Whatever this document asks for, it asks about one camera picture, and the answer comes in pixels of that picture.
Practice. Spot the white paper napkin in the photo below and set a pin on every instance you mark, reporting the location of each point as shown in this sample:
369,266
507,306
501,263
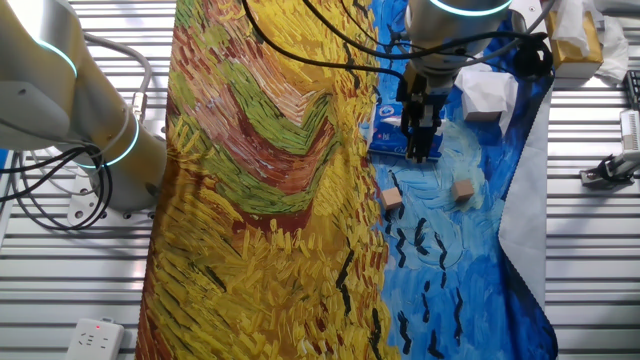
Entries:
487,92
392,121

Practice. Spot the painted wheatfield tablecloth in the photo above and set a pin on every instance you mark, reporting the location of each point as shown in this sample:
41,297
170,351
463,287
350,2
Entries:
250,200

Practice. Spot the blue tissue pack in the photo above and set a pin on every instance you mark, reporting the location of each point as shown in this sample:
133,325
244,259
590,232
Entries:
385,145

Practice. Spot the yellow cardboard box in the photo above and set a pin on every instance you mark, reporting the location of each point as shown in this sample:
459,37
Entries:
575,60

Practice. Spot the white power strip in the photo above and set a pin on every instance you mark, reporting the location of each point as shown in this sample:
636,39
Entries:
95,340

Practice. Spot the black keyboard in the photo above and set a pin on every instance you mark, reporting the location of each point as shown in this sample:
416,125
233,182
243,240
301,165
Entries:
634,90

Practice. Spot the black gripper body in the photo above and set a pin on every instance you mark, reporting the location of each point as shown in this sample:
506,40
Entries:
430,100

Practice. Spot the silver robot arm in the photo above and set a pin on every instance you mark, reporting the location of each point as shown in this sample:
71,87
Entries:
45,100

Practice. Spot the grey clamp tool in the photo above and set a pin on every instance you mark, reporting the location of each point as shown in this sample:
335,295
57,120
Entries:
607,170

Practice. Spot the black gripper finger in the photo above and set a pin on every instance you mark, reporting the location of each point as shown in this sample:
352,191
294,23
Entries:
411,145
427,147

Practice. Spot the small wooden cube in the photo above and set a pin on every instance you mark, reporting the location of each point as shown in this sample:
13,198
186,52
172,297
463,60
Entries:
391,198
484,117
462,190

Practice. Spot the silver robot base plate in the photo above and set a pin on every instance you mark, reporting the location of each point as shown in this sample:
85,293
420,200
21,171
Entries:
80,210

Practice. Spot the white ribbed device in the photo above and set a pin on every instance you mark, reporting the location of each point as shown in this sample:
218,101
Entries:
631,131

